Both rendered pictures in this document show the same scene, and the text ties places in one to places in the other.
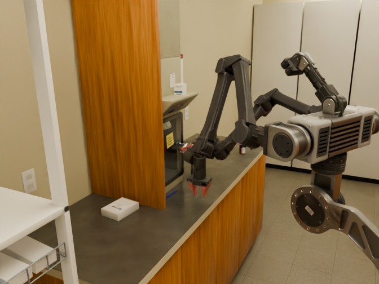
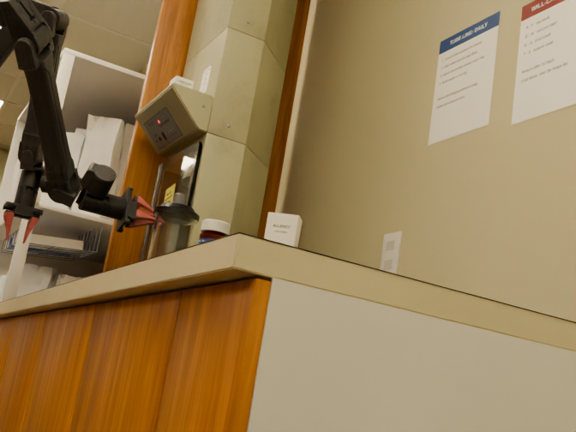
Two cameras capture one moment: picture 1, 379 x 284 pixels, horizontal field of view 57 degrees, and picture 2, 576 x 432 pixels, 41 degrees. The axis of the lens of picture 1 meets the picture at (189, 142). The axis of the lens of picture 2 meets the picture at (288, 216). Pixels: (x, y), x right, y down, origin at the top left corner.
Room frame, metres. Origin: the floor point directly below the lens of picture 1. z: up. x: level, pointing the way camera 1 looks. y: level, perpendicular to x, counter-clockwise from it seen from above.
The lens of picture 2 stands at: (3.38, -1.32, 0.77)
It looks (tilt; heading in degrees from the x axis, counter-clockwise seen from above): 14 degrees up; 127
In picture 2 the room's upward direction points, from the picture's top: 9 degrees clockwise
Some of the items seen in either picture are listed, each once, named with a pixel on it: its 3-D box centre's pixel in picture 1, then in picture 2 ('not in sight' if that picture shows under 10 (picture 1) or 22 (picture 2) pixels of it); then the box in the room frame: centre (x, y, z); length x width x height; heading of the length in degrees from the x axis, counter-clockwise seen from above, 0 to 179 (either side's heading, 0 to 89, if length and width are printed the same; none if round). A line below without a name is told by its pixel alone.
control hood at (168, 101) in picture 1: (177, 105); (169, 123); (1.89, 0.06, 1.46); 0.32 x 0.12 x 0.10; 153
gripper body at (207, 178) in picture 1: (199, 173); (25, 201); (1.49, -0.05, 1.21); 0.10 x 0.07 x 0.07; 63
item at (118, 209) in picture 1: (120, 208); not in sight; (1.64, 0.37, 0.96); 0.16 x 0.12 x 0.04; 147
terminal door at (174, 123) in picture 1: (170, 150); (166, 222); (1.91, 0.11, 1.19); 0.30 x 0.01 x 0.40; 153
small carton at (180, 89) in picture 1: (180, 89); (179, 91); (1.92, 0.05, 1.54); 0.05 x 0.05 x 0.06; 64
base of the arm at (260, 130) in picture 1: (266, 136); not in sight; (1.28, -0.30, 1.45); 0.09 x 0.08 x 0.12; 125
